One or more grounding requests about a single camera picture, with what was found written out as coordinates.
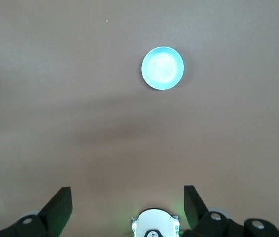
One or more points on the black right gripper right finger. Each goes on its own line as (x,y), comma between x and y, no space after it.
(203,222)

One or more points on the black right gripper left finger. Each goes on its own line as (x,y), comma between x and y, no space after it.
(50,217)

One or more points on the blue bowl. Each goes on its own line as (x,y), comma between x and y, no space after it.
(163,68)

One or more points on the brown table cloth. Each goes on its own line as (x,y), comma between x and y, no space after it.
(55,98)

